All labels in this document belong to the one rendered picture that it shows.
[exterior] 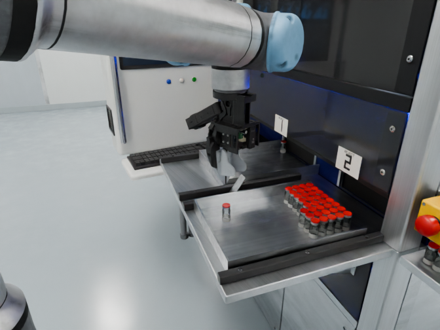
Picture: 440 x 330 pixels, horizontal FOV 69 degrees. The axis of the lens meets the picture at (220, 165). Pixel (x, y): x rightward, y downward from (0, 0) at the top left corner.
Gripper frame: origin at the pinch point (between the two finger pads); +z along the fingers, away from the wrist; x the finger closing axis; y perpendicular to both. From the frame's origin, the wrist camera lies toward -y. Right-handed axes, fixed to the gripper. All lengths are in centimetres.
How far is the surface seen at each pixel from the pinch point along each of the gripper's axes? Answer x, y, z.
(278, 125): 44.5, -14.6, 0.6
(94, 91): 208, -494, 76
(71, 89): 175, -511, 70
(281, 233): 8.2, 11.7, 14.0
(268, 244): 2.7, 12.0, 13.9
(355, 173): 27.0, 19.8, 2.0
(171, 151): 32, -61, 19
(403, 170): 21.6, 30.9, -4.3
